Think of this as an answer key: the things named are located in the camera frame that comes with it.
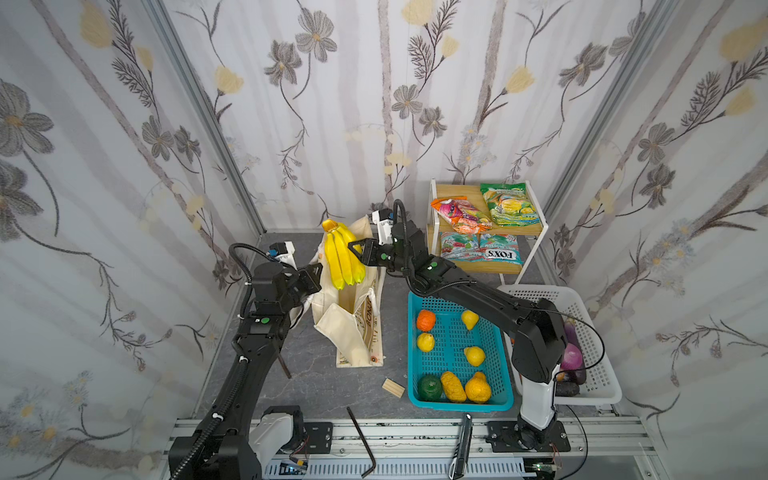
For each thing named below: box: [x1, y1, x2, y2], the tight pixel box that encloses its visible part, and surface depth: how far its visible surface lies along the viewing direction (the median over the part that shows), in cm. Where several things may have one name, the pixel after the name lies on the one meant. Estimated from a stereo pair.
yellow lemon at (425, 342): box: [417, 332, 435, 353], surface depth 88 cm
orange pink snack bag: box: [431, 196, 493, 234], surface depth 76 cm
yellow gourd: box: [465, 371, 492, 404], surface depth 79 cm
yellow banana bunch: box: [322, 219, 367, 290], surface depth 77 cm
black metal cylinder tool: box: [448, 412, 473, 480], surface depth 73 cm
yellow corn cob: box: [440, 371, 467, 403], surface depth 80 cm
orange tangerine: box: [416, 309, 437, 332], surface depth 92 cm
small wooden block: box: [382, 378, 406, 398], surface depth 83 cm
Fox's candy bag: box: [440, 232, 524, 265], surface depth 94 cm
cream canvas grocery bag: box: [312, 216, 387, 368], surface depth 78 cm
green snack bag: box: [480, 182, 541, 227], surface depth 80 cm
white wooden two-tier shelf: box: [427, 179, 549, 284], surface depth 82 cm
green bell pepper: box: [417, 374, 443, 402], surface depth 80 cm
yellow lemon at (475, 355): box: [464, 346, 486, 367], surface depth 86 cm
